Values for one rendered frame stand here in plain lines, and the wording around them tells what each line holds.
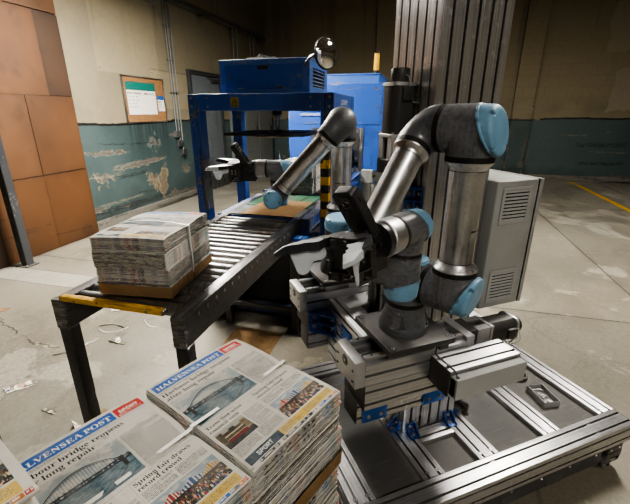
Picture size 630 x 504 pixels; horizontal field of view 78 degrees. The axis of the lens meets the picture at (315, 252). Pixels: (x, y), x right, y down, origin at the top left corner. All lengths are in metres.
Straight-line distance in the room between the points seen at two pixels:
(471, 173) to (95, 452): 0.99
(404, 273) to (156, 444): 0.60
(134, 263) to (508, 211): 1.31
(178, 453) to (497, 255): 1.16
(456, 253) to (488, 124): 0.31
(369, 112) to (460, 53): 3.40
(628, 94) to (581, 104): 0.82
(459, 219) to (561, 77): 9.20
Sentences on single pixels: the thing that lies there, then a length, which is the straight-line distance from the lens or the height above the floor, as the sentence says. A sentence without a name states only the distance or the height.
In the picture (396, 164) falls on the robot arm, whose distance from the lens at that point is 0.98.
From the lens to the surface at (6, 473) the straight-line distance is 0.60.
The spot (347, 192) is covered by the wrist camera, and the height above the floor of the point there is 1.32.
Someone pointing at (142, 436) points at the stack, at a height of 0.83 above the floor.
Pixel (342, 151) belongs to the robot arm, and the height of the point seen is 1.29.
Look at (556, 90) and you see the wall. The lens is 10.13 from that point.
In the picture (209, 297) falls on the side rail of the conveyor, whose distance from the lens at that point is 1.50.
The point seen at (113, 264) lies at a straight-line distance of 1.57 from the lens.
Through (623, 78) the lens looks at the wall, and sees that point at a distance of 10.49.
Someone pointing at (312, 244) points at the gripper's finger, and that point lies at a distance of 0.66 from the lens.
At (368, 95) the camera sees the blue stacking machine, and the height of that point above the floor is 1.62.
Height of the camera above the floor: 1.45
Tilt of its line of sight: 20 degrees down
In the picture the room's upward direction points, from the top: straight up
